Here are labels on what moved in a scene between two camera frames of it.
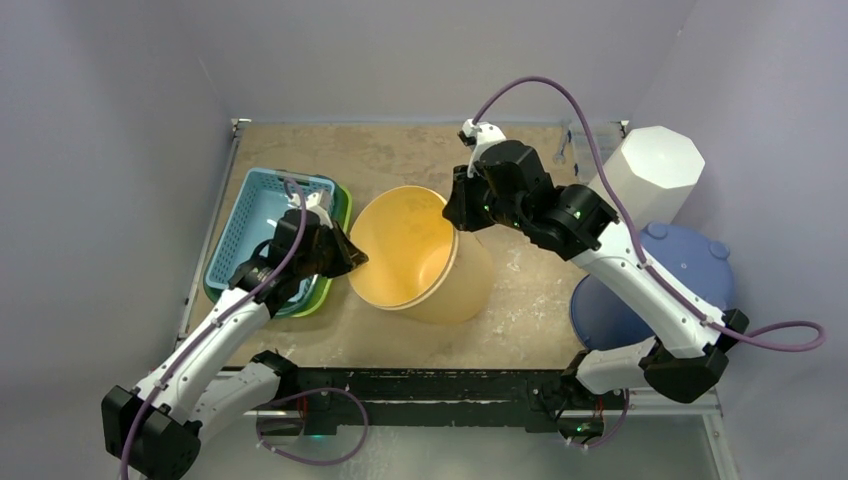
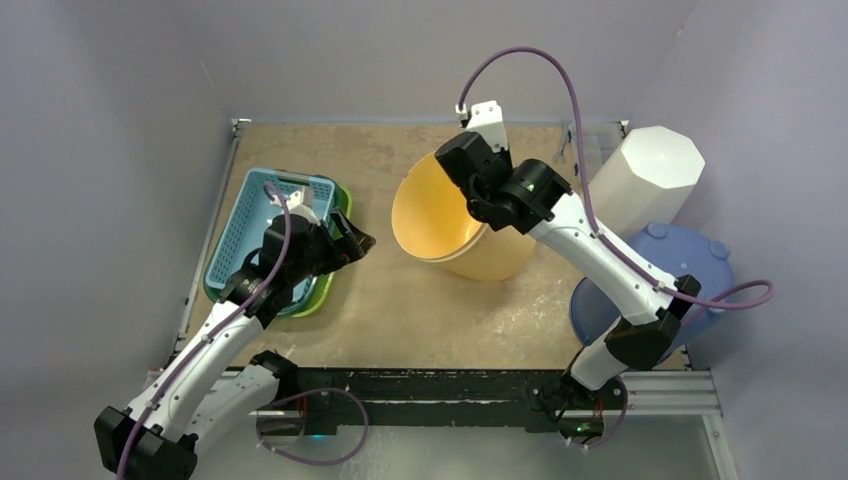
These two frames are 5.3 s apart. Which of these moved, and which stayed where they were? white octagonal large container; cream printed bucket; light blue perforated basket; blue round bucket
Moved: cream printed bucket
Stayed: light blue perforated basket; white octagonal large container; blue round bucket
